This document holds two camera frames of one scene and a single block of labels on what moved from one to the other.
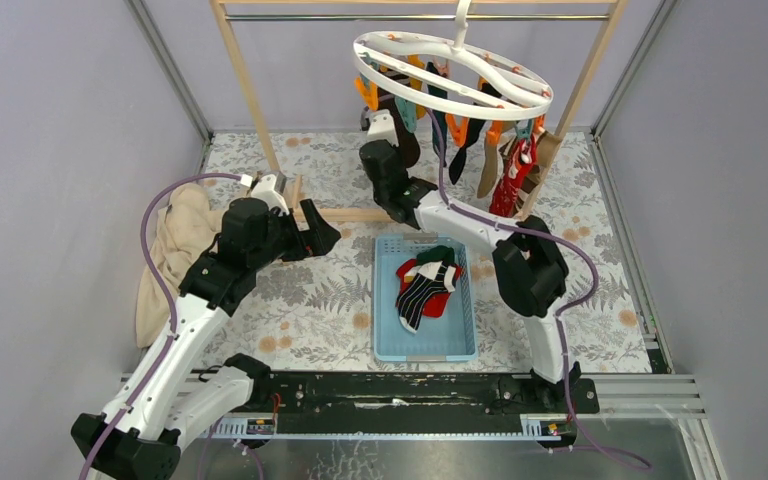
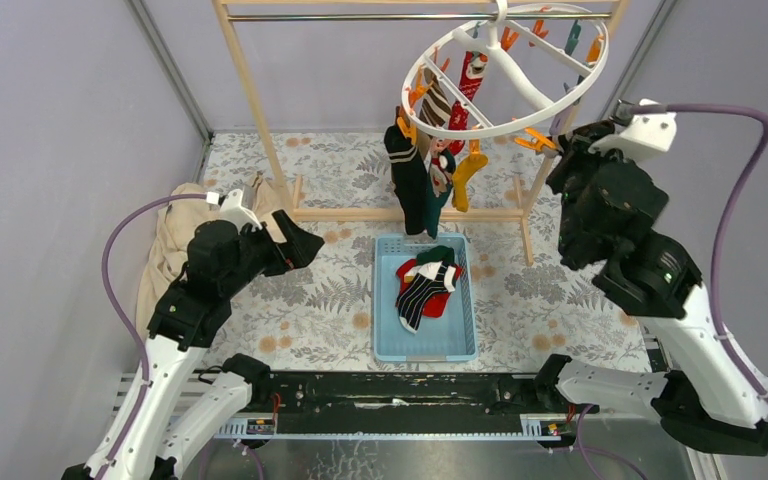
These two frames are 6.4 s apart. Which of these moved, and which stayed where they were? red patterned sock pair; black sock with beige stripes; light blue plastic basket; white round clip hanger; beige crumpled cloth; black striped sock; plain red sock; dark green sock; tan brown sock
Moved: black sock with beige stripes; red patterned sock pair; tan brown sock; white round clip hanger
Stayed: beige crumpled cloth; plain red sock; black striped sock; light blue plastic basket; dark green sock
